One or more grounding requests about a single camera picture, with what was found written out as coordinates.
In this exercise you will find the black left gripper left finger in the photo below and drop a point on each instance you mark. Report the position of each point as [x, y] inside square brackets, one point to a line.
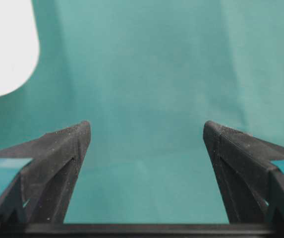
[40, 192]

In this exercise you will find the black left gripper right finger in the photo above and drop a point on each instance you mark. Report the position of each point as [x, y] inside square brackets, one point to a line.
[249, 173]

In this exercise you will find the white plastic tray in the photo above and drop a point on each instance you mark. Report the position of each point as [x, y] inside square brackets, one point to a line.
[19, 44]

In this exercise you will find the green table cloth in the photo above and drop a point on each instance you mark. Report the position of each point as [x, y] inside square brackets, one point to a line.
[147, 75]

